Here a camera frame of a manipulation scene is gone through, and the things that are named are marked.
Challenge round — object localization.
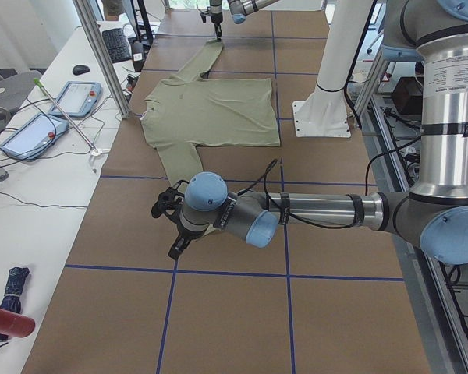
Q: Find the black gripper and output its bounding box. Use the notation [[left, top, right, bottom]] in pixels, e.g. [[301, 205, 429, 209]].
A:
[[211, 10, 223, 41], [168, 227, 206, 260]]

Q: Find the olive green long-sleeve shirt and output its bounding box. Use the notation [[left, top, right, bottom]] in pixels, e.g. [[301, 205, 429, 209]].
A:
[[141, 40, 280, 185]]

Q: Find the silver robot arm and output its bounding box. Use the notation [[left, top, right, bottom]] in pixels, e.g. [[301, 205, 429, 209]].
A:
[[152, 1, 468, 265], [200, 0, 278, 41]]

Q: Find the black power adapter with label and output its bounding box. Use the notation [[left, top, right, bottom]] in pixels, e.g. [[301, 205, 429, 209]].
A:
[[131, 41, 145, 72]]

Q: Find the black keyboard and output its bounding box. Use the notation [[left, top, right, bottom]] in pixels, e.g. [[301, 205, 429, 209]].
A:
[[101, 28, 132, 63]]

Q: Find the seated person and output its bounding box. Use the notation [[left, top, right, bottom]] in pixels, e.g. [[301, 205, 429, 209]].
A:
[[101, 0, 124, 21]]

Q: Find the black computer mouse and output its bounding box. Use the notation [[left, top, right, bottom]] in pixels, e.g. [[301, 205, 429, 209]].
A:
[[72, 65, 90, 76]]

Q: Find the far blue teach pendant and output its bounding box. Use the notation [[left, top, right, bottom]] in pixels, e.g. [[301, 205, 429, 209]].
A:
[[55, 81, 102, 118]]

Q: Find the blue teach pendant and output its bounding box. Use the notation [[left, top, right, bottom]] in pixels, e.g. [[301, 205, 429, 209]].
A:
[[55, 81, 102, 118], [0, 114, 69, 161]]

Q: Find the near blue teach pendant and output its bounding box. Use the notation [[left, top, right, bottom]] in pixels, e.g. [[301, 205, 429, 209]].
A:
[[0, 114, 69, 161]]

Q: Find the metal reach stick green tip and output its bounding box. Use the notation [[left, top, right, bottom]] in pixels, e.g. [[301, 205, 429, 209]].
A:
[[34, 78, 110, 174]]

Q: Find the red cylinder bottle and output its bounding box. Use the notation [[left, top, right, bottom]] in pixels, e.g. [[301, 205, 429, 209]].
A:
[[0, 308, 36, 338]]

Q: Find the brown box beside table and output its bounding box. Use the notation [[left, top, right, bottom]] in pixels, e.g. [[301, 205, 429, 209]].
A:
[[392, 77, 423, 116]]

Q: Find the grey office chair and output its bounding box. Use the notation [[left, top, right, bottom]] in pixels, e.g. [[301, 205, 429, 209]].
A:
[[0, 70, 42, 123]]

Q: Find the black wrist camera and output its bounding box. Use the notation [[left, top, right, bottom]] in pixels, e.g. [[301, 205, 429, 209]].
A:
[[200, 9, 211, 23], [151, 187, 184, 223]]

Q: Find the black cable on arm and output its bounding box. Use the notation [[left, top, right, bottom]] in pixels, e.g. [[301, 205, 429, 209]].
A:
[[233, 157, 426, 229]]

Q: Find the aluminium frame post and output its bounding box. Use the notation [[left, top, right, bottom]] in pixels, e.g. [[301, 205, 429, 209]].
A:
[[73, 0, 131, 119]]

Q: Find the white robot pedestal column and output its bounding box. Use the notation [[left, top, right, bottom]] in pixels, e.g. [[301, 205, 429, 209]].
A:
[[293, 0, 376, 138]]

